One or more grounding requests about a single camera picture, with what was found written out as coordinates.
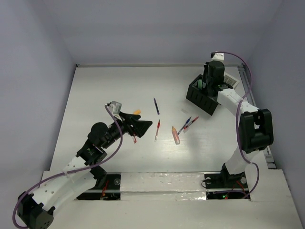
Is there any orange highlighter marker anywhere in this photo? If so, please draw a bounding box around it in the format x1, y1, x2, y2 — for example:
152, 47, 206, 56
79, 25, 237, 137
172, 126, 180, 145

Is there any purple pen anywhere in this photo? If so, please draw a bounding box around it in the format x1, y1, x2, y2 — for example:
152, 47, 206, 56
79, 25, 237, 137
153, 98, 160, 115

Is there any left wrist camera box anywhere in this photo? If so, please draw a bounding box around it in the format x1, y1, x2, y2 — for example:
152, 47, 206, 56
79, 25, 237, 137
106, 101, 122, 116

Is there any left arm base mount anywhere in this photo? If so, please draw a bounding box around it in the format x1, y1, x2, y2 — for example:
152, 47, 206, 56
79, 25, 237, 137
76, 173, 121, 200

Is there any foil tape strip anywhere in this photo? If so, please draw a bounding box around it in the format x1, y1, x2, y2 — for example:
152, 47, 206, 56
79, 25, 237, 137
120, 172, 206, 201

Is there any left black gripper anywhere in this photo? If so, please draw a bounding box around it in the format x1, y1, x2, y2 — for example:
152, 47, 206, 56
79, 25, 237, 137
102, 111, 152, 149

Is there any orange eraser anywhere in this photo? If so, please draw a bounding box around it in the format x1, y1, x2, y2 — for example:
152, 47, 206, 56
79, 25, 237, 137
134, 109, 141, 114

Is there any black two-compartment pen holder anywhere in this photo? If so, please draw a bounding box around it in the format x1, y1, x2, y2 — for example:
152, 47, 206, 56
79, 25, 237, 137
186, 74, 218, 116

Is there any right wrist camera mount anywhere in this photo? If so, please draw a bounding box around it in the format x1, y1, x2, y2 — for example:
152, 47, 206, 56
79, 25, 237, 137
211, 52, 224, 62

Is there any red blue pen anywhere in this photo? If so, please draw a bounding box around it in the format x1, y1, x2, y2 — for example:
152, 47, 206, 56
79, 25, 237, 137
183, 117, 199, 130

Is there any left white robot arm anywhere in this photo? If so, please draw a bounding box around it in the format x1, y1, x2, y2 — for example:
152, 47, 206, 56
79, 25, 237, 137
12, 112, 153, 229

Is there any green highlighter marker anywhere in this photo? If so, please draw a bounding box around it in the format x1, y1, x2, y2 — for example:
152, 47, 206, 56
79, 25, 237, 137
197, 79, 203, 90

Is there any white grey tray box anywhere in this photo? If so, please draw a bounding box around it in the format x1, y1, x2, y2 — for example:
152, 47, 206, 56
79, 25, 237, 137
224, 72, 240, 89

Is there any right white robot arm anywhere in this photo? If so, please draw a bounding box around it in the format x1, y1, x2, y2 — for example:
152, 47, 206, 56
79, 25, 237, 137
203, 61, 274, 187

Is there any aluminium rail right edge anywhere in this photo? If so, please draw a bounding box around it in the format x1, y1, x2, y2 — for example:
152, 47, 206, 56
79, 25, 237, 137
238, 64, 277, 169

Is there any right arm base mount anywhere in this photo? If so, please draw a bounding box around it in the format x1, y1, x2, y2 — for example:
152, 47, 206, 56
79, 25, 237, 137
201, 172, 249, 200

